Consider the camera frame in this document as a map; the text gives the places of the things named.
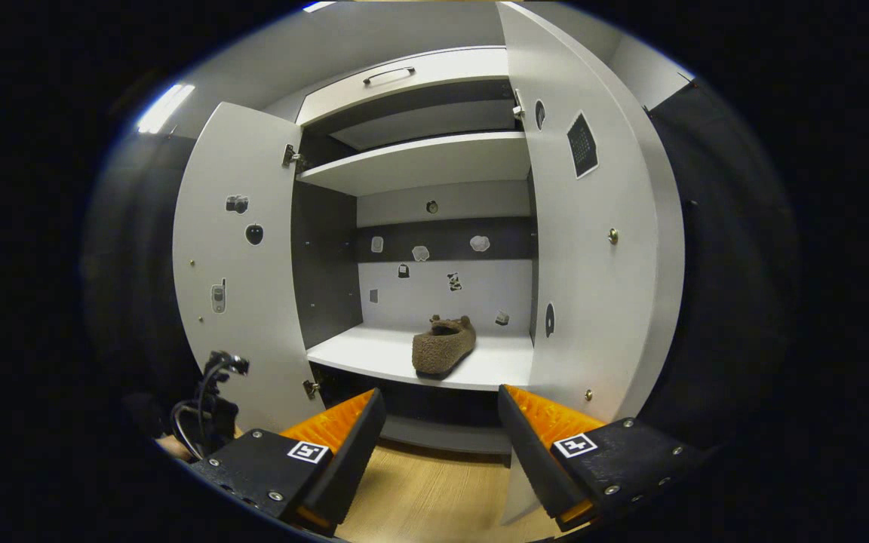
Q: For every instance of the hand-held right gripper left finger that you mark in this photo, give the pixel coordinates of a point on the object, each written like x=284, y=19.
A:
x=355, y=452

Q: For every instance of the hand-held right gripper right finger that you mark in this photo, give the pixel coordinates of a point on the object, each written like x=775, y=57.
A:
x=532, y=452

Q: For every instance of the white camera sticker cabinet door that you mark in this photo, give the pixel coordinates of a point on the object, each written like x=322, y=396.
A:
x=238, y=347

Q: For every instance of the white shoe cabinet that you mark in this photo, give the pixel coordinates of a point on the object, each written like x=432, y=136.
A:
x=374, y=354

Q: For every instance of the brown fuzzy shoe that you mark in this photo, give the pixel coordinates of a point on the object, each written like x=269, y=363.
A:
x=442, y=351

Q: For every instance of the white cat sticker cabinet door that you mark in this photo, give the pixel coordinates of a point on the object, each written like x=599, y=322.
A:
x=593, y=302

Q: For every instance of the white cabinet drawer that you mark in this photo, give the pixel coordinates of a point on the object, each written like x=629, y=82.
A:
x=449, y=72

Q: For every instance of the black backdrop cloth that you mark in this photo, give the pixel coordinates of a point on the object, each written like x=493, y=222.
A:
x=729, y=264
x=133, y=264

